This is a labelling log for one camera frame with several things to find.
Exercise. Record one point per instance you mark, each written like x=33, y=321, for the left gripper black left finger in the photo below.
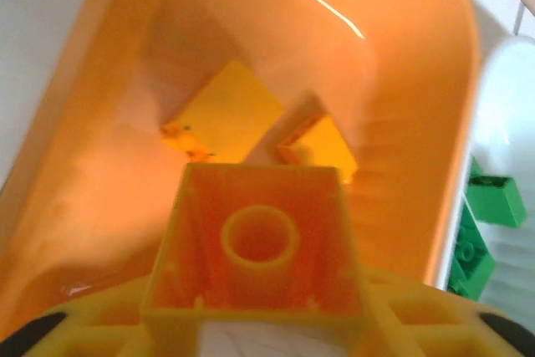
x=25, y=336

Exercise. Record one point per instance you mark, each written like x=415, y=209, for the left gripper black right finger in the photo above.
x=516, y=338

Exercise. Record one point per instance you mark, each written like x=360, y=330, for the long green lego brick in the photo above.
x=470, y=265

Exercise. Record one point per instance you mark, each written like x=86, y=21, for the yellow lego brick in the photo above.
x=326, y=148
x=267, y=190
x=230, y=114

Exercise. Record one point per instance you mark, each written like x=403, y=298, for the orange plastic container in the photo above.
x=125, y=206

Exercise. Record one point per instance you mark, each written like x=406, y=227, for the white plastic container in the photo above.
x=514, y=102

